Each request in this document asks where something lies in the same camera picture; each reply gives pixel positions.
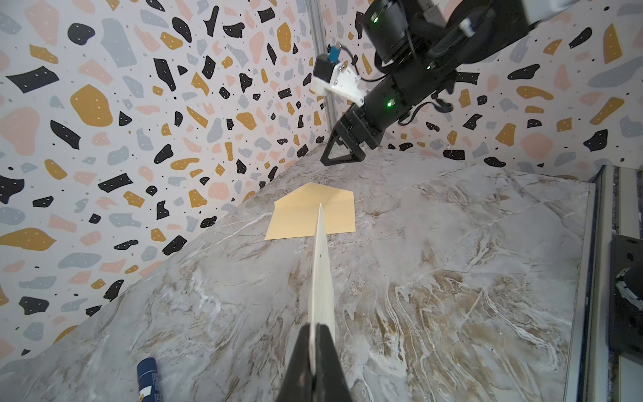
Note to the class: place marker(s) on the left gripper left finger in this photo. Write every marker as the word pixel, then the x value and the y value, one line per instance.
pixel 297 382

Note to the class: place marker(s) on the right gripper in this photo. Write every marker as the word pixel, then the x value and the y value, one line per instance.
pixel 357 125

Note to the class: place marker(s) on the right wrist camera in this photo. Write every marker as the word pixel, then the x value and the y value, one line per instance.
pixel 345 80

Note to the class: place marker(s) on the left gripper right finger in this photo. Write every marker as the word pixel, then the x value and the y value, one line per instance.
pixel 330 382

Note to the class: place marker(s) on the cream letter paper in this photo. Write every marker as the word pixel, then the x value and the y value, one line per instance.
pixel 321 299

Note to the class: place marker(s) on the left corner aluminium post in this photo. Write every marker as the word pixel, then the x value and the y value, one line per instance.
pixel 322 69

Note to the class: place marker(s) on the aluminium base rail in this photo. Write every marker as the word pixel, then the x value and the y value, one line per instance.
pixel 605 355

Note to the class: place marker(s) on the yellow paper envelope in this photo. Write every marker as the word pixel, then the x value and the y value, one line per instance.
pixel 296 214

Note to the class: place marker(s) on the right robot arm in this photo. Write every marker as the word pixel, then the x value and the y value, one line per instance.
pixel 418 59

